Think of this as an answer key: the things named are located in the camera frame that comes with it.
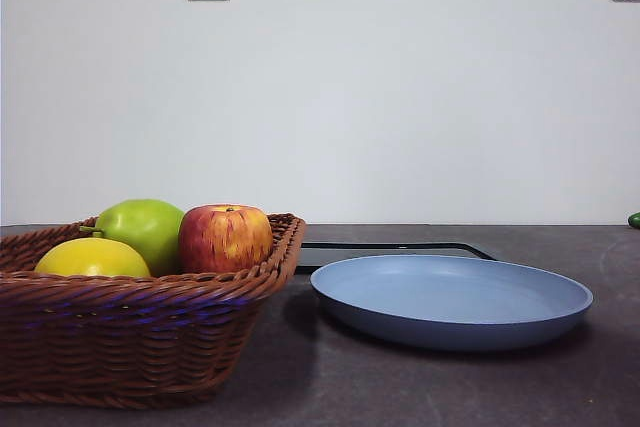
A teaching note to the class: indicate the blue plate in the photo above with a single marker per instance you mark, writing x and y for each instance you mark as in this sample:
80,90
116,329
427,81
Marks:
450,297

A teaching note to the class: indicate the yellow lemon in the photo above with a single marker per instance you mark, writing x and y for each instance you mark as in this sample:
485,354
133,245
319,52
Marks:
90,259

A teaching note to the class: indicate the brown wicker basket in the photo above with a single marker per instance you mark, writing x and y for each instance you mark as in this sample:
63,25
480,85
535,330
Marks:
125,337

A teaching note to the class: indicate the black flat tray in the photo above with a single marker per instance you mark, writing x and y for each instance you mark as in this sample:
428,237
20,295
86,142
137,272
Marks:
312,257

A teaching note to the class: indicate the red apple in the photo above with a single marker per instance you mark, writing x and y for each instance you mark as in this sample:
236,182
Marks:
225,239

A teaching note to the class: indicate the green pear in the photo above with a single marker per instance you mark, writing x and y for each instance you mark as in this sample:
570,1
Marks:
142,229

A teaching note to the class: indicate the green vegetable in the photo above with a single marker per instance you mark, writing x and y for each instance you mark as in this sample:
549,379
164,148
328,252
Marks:
635,219

